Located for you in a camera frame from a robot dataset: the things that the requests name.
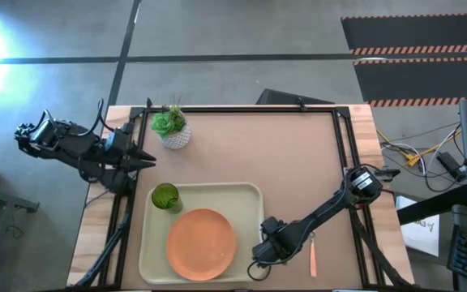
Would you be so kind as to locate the black monitor on stand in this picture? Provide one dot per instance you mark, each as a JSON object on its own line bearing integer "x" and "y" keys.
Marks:
{"x": 282, "y": 98}

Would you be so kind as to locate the orange plate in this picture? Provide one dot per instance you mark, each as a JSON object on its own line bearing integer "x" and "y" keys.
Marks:
{"x": 201, "y": 243}

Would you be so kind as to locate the succulent in white patterned pot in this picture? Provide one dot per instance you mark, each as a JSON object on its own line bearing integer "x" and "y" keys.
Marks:
{"x": 174, "y": 140}

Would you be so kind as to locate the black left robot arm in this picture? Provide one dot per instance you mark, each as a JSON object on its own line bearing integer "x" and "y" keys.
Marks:
{"x": 71, "y": 146}

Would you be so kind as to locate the white paper sheet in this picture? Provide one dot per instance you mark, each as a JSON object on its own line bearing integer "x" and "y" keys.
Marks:
{"x": 420, "y": 239}

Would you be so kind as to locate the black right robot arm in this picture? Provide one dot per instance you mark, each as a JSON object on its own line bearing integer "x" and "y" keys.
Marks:
{"x": 322, "y": 211}

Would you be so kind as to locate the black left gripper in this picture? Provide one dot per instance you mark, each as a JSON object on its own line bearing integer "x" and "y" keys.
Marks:
{"x": 122, "y": 162}

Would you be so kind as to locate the brown table mat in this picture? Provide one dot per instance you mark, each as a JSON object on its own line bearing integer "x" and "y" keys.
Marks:
{"x": 258, "y": 154}

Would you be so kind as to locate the black frame clamp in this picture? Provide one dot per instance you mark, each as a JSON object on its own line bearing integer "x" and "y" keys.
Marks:
{"x": 149, "y": 103}
{"x": 301, "y": 106}

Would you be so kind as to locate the green faceted glass cup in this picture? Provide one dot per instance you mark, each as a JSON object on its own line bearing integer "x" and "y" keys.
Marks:
{"x": 164, "y": 196}

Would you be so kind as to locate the beige plastic tray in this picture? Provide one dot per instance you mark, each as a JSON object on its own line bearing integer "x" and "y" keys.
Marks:
{"x": 225, "y": 198}

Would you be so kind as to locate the black floor mat orange stripes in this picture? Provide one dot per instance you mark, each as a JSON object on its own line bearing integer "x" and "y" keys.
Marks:
{"x": 412, "y": 32}
{"x": 420, "y": 79}

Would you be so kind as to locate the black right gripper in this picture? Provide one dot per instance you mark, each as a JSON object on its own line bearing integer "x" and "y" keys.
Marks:
{"x": 268, "y": 251}

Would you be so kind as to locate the black power adapter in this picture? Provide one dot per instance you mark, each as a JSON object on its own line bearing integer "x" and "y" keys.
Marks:
{"x": 449, "y": 164}

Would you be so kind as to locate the black slanted bar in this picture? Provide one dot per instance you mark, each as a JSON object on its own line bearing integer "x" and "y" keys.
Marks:
{"x": 432, "y": 206}

